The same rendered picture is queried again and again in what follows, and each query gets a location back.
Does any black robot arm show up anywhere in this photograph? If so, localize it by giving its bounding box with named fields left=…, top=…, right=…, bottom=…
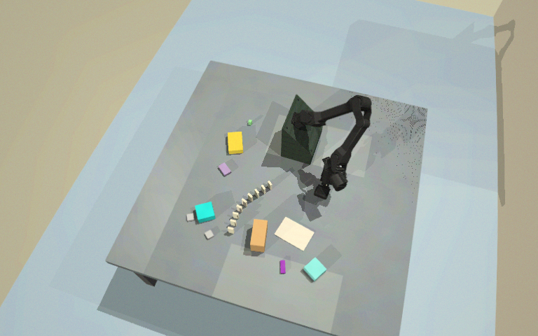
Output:
left=291, top=95, right=372, bottom=192

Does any yellow rectangular block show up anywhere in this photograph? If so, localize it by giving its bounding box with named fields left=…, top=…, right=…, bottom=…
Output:
left=228, top=132, right=243, bottom=154

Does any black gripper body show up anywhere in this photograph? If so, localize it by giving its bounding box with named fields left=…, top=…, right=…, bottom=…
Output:
left=314, top=172, right=332, bottom=200

